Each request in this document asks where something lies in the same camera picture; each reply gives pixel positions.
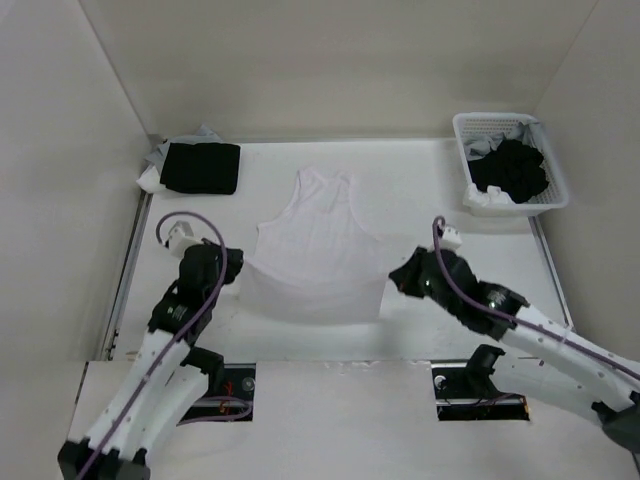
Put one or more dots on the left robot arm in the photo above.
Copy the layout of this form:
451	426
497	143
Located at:
169	374

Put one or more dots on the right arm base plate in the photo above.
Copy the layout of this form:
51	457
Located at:
457	401

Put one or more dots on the crumpled black tank top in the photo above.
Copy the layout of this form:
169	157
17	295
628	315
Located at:
516	168

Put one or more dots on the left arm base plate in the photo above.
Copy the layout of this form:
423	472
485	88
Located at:
227	400

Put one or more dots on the left aluminium table rail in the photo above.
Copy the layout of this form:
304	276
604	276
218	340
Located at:
113	317

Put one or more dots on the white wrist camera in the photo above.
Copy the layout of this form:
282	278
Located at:
448	237
180	238

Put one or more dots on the white perforated plastic basket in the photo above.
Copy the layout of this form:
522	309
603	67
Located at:
556	196

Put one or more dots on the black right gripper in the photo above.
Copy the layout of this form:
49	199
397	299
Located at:
404	276

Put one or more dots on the crumpled white tank top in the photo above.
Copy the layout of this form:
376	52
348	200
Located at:
491	197

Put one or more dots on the crumpled grey tank top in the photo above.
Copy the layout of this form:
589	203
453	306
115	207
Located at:
477	147

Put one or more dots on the folded white tank top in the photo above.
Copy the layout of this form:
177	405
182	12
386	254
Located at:
150	181

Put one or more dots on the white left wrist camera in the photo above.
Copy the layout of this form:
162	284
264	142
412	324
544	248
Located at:
180	238

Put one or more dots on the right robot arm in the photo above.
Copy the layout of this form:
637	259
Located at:
534	356

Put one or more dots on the folded grey tank top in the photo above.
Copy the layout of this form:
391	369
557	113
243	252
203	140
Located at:
159	153

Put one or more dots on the folded black tank top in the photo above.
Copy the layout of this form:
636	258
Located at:
203	168

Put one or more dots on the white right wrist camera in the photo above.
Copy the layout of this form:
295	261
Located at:
448	237

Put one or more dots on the light pink tank top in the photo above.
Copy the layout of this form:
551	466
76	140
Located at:
315	263

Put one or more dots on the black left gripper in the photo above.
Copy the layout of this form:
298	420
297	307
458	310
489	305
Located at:
234	261

